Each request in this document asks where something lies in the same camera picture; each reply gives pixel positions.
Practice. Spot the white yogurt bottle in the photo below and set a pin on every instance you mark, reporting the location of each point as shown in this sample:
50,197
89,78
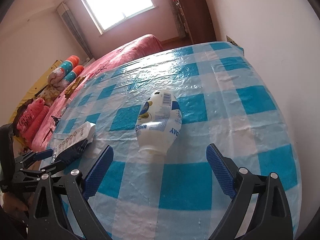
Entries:
159,123

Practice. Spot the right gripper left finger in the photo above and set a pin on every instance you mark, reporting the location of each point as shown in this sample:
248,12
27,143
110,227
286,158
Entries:
47,216

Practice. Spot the olive crumpled cloth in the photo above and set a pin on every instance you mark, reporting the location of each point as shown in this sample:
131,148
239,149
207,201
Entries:
72,87

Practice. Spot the pink bed cover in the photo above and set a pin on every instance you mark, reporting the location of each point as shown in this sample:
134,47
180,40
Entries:
136,49

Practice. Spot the bright window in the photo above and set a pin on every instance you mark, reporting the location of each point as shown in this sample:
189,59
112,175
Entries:
106,14

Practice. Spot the brown wooden cabinet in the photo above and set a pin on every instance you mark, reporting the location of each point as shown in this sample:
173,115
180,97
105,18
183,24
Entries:
196,20

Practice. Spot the pink folded pillows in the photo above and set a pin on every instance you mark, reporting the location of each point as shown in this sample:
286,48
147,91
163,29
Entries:
31,119

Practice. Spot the white blue milk carton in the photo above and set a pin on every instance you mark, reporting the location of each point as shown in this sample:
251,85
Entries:
74,145

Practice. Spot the blue checkered tablecloth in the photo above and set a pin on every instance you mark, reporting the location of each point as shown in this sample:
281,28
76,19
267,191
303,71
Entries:
223,101

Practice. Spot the person left hand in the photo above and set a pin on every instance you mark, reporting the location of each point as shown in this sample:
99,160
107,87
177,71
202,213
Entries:
12,205

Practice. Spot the rolled colourful quilt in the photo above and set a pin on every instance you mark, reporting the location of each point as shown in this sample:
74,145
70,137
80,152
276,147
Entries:
65,73

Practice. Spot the grey curtain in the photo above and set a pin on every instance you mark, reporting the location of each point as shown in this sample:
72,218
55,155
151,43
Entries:
74,27

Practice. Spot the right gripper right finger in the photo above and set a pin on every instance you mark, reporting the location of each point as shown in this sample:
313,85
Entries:
271,217

